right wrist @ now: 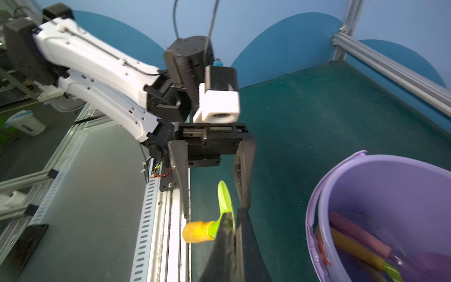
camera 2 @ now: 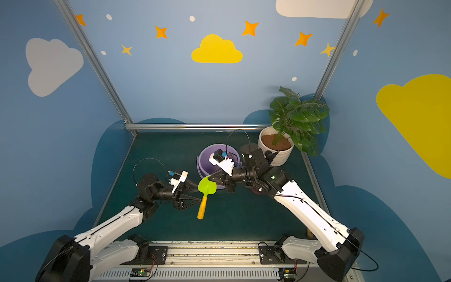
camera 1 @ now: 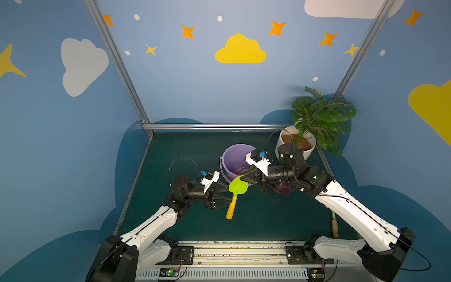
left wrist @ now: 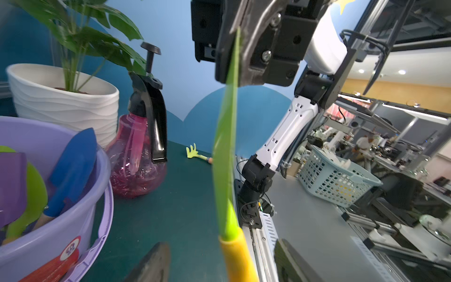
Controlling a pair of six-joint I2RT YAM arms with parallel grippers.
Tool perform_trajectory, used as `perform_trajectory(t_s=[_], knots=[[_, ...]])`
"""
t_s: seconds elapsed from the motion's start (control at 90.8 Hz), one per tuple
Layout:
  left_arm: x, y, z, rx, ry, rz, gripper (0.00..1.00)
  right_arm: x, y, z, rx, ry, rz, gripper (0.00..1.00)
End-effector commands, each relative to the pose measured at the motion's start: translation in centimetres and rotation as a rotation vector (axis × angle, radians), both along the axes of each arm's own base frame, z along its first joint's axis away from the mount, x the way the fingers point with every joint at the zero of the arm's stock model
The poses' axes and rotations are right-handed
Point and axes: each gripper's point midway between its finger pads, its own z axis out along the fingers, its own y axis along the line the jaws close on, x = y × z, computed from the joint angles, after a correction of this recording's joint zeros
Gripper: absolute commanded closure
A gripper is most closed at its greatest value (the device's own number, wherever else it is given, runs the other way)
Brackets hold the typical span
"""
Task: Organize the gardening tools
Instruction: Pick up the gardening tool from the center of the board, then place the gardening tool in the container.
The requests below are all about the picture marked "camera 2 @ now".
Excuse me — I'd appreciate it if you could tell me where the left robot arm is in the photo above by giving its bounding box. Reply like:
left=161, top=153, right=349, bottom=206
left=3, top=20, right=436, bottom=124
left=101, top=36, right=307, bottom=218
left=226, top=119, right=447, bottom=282
left=35, top=171, right=201, bottom=282

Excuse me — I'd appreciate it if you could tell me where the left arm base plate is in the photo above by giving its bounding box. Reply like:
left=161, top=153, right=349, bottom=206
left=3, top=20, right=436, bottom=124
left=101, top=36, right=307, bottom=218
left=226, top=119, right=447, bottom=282
left=122, top=246, right=168, bottom=265

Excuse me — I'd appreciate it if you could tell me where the right aluminium post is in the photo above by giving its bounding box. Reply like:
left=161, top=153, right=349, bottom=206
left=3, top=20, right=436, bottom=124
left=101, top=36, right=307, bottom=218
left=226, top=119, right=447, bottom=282
left=313, top=0, right=365, bottom=100

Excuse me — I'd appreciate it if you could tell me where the left controller board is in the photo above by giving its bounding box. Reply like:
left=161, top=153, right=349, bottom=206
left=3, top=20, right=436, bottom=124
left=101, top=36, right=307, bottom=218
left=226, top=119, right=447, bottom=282
left=129, top=269, right=152, bottom=280

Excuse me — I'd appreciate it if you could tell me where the controller board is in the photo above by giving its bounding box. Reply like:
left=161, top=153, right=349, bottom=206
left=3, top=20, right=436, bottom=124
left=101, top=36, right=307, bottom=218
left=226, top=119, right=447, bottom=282
left=129, top=269, right=152, bottom=280
left=278, top=268, right=297, bottom=282

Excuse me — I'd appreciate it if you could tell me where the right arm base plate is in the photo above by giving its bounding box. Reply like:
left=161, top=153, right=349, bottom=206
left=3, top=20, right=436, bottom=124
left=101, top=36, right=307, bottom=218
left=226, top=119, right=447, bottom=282
left=257, top=245, right=308, bottom=265

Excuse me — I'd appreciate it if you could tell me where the aluminium post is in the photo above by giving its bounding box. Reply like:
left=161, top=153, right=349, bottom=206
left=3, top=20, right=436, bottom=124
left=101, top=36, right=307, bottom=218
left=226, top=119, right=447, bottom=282
left=313, top=0, right=365, bottom=100
left=54, top=0, right=133, bottom=129

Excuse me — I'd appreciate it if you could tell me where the purple plastic bucket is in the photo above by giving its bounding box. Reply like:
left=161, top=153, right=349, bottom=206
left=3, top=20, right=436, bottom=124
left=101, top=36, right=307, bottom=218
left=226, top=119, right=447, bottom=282
left=196, top=143, right=241, bottom=179

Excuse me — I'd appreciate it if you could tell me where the white ribbed plant pot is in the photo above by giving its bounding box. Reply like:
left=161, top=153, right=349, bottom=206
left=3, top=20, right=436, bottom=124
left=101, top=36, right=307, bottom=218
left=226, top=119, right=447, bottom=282
left=258, top=126, right=294, bottom=166

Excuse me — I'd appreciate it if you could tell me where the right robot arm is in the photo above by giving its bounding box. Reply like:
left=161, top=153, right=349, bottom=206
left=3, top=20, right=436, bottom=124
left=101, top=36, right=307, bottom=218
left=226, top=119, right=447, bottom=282
left=208, top=143, right=365, bottom=282

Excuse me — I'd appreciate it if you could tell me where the green artificial plant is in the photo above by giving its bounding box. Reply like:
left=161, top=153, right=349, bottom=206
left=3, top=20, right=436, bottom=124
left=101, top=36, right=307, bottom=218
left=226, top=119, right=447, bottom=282
left=269, top=87, right=330, bottom=156

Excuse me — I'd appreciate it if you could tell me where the green trowel yellow handle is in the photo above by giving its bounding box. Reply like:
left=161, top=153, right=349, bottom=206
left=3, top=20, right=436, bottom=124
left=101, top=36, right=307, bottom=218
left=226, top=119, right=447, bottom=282
left=197, top=176, right=217, bottom=220

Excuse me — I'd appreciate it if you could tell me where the aluminium back rail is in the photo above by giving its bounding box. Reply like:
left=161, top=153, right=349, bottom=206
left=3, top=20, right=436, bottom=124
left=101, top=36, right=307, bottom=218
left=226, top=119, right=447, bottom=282
left=125, top=123, right=270, bottom=131

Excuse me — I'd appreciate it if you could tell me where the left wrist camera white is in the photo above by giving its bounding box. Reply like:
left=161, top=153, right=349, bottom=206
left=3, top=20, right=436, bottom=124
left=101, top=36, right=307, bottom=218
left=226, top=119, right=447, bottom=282
left=168, top=170, right=188, bottom=194

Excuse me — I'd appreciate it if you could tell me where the aluminium rail frame front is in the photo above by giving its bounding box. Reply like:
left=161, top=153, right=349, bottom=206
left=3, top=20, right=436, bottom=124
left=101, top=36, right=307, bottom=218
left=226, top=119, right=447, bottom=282
left=58, top=241, right=365, bottom=282

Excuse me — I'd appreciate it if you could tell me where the left aluminium post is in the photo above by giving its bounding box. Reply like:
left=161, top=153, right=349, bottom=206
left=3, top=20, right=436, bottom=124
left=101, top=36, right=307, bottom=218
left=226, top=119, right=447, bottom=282
left=54, top=0, right=133, bottom=129

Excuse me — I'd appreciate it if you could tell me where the right controller board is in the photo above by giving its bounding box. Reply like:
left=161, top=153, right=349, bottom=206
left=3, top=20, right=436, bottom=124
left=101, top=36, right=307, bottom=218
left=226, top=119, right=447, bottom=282
left=278, top=268, right=297, bottom=282

